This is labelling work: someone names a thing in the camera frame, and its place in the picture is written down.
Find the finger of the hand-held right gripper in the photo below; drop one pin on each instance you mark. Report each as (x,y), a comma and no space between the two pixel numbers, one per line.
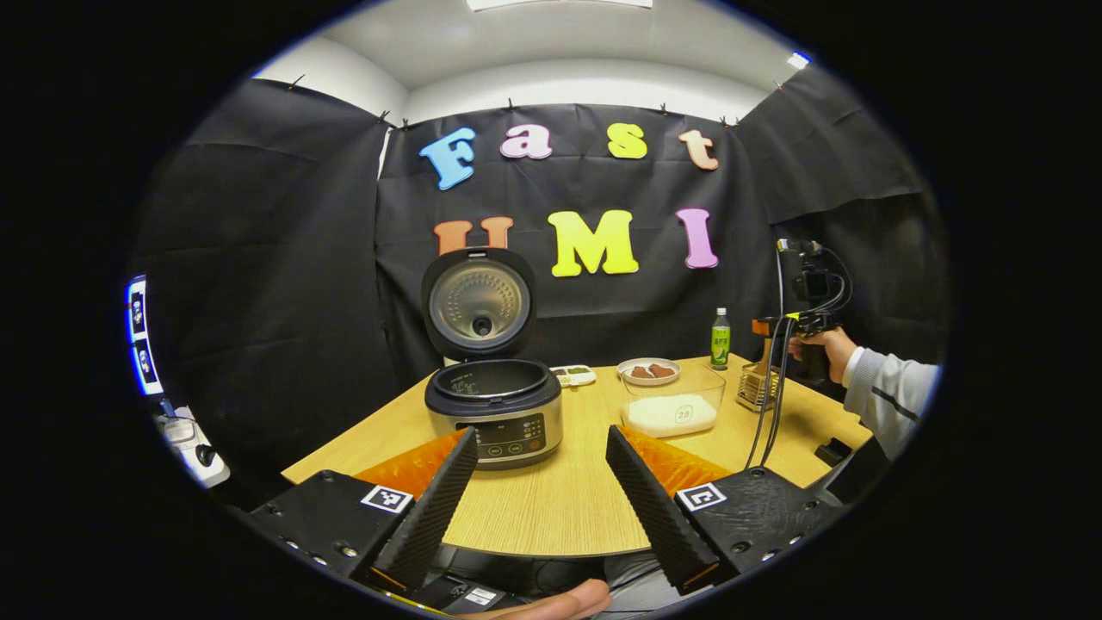
(763,327)

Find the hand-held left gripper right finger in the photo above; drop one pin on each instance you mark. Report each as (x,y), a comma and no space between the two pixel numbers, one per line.
(659,517)

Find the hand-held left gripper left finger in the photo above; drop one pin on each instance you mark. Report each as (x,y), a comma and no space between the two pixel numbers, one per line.
(430,508)

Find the clear container of white rice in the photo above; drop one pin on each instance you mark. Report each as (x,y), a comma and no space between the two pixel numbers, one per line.
(671,415)

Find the black silver rice cooker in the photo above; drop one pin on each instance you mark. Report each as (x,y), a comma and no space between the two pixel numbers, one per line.
(499,413)

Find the green drink bottle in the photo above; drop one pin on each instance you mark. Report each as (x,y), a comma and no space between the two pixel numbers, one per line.
(721,344)

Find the small black box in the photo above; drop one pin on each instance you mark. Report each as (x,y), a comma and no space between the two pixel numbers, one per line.
(832,452)

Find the white round plate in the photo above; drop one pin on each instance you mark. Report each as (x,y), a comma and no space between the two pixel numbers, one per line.
(626,375)

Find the white divided bean dish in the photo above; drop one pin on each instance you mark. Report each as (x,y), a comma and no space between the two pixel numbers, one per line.
(575,375)

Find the small ceiling light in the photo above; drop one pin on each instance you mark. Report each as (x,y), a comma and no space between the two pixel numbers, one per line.
(798,60)

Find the white device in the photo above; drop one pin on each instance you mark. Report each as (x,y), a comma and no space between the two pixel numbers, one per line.
(194,448)

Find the blue-lit screen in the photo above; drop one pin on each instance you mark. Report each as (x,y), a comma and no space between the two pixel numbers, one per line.
(142,336)

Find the ceiling light panel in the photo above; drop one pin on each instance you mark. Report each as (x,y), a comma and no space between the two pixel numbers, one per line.
(560,3)

